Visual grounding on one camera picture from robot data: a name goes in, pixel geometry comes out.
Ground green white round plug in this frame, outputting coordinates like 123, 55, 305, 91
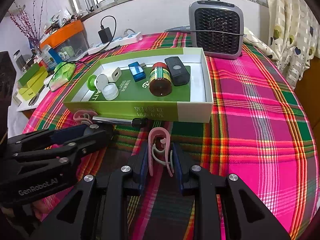
87, 74, 109, 91

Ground black remote fob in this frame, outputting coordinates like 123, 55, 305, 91
164, 56, 190, 86

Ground blue rectangular box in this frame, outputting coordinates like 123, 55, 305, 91
128, 62, 146, 82

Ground white side table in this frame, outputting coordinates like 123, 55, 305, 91
16, 86, 50, 119

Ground purple flower branches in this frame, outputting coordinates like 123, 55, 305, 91
8, 0, 44, 50

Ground patterned cream curtain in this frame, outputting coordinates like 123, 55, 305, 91
244, 0, 319, 88

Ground pink clip back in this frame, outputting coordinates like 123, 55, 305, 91
73, 110, 97, 126

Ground white power strip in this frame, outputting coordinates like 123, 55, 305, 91
87, 32, 143, 55

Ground brown bottle red cap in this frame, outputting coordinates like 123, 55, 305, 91
149, 62, 172, 96

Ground yellow green stacked boxes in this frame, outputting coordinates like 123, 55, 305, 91
17, 63, 48, 101

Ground grey portable fan heater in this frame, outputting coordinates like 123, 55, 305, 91
189, 0, 244, 60

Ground green tissue pack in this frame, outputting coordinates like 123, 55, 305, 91
48, 62, 76, 92

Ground green white cardboard box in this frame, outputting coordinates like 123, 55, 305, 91
63, 48, 214, 123

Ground scissors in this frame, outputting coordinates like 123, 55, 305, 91
28, 93, 40, 106

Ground black power adapter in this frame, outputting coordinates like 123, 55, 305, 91
98, 25, 113, 44

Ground person's left hand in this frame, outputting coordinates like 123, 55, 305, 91
0, 199, 54, 222

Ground dark lidded jar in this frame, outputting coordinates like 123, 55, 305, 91
13, 50, 26, 71

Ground silver black pen torch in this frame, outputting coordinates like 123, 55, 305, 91
92, 115, 148, 128

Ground black cable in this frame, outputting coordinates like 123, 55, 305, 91
46, 15, 117, 88

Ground pink clip front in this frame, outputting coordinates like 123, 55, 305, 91
148, 127, 175, 177

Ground pink clip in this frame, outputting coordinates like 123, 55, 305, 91
148, 127, 175, 177
73, 110, 97, 126

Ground translucent white round jar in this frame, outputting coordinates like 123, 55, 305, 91
101, 83, 119, 101

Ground grey flat handheld device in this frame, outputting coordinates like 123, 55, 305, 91
164, 25, 190, 33

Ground blue white carton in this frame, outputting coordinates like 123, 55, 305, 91
41, 44, 62, 70

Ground white charger cube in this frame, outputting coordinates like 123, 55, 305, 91
106, 67, 121, 83

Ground orange lidded storage bin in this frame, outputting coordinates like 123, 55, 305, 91
40, 20, 89, 61

